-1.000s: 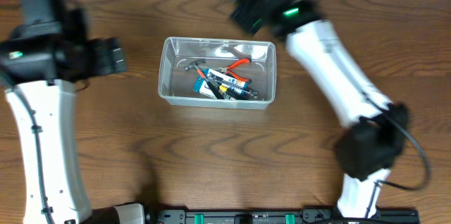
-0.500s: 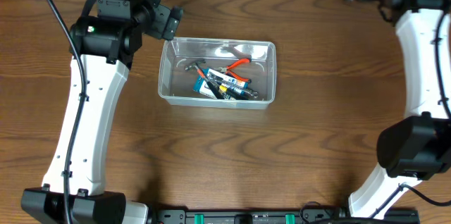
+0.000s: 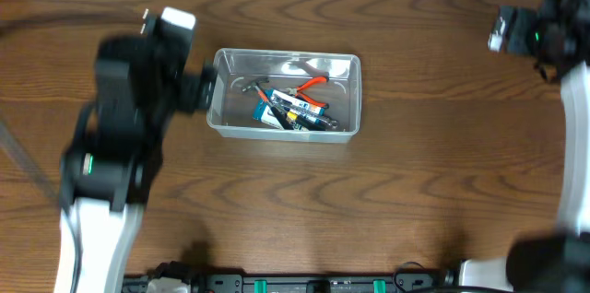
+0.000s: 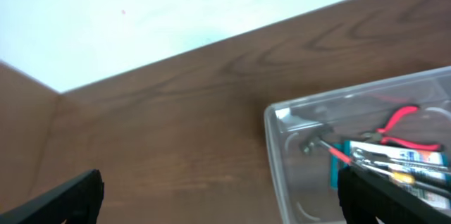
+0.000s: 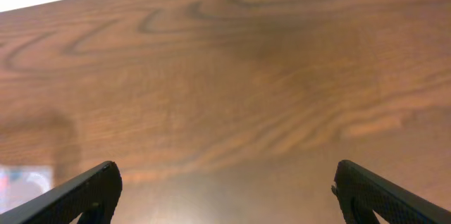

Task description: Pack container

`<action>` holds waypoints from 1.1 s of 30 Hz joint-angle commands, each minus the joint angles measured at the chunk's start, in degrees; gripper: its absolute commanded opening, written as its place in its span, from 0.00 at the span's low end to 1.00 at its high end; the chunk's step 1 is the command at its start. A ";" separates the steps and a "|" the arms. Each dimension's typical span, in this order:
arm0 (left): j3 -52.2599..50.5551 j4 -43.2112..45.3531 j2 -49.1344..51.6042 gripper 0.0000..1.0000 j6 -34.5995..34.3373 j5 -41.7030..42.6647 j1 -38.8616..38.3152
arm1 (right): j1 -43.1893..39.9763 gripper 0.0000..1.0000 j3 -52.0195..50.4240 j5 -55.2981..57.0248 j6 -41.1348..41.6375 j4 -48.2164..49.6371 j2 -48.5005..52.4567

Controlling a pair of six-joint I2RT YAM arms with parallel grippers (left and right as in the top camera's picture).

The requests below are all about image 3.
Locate small hammer orange black handle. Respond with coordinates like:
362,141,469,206
242,77,293,130

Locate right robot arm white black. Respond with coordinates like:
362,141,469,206
436,0,589,292

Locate blue white screwdriver box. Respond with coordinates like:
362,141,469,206
253,89,325,131

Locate black mounting rail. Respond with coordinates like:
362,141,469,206
121,262,458,293

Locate clear plastic container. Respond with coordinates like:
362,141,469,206
207,48,361,143

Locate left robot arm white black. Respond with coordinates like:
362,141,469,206
54,6,217,292

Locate black yellow precision screwdriver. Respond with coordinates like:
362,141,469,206
276,104,325,131

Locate silver wrench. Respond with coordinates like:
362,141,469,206
271,97,339,129

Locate red handled pliers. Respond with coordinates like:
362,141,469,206
281,76,329,109

